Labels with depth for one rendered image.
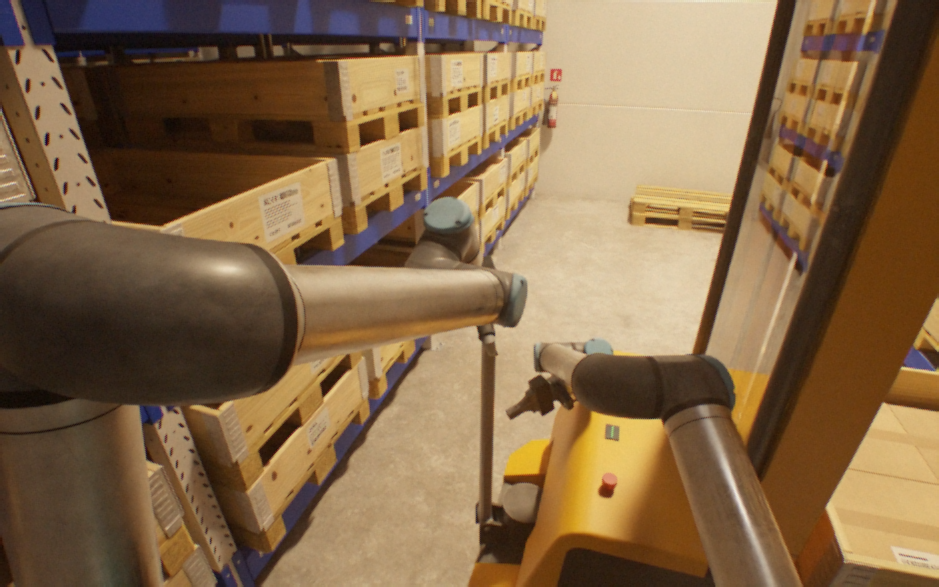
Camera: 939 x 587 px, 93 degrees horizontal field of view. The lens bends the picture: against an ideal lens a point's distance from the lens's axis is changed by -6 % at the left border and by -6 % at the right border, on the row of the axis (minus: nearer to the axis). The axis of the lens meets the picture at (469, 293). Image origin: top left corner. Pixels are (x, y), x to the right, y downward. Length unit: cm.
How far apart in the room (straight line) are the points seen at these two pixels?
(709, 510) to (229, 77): 212
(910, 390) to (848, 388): 104
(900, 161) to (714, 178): 608
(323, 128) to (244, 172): 39
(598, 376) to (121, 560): 72
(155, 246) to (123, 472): 22
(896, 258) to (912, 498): 88
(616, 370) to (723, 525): 29
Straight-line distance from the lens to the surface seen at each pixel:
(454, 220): 85
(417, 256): 84
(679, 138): 678
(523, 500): 186
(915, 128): 89
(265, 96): 214
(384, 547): 229
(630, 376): 88
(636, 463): 142
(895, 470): 176
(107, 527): 51
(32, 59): 126
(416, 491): 245
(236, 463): 170
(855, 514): 155
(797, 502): 123
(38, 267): 35
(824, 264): 92
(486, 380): 138
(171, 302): 32
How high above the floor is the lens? 189
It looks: 28 degrees down
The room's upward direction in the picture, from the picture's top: straight up
